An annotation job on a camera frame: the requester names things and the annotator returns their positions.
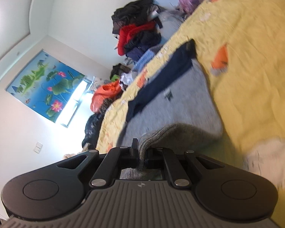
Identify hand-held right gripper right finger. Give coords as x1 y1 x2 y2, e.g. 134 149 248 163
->
145 146 220 188

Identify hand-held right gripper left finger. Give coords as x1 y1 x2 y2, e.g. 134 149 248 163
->
57 138 139 188

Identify grey sweater with navy sleeves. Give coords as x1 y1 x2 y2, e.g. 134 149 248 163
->
119 39 224 180

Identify dark patterned cloth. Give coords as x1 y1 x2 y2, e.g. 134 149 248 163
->
82 112 108 150

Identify leopard print cloth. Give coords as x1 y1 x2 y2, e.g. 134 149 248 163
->
98 97 117 115

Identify orange plastic bag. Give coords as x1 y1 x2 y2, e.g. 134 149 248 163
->
90 81 123 112

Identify white crumpled plastic bag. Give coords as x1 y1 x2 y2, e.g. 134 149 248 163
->
119 72 135 92

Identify window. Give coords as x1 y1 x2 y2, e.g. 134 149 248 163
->
59 77 97 128

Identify dark brown cloth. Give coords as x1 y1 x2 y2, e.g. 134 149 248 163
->
110 63 131 79

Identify light blue knit garment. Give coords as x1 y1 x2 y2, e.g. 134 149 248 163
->
133 44 165 71

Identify purple navy garment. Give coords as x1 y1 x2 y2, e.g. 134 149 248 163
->
127 44 146 60

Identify lotus pond window blind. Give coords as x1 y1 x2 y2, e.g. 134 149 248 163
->
5 49 86 124

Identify dark charcoal garment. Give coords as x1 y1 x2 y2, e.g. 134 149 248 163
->
125 30 162 51

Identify yellow printed quilt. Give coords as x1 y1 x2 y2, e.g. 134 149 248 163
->
95 0 285 219

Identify clear plastic bag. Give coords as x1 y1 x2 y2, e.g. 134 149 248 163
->
158 11 185 35

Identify black garment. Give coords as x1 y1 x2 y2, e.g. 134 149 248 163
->
111 0 161 35

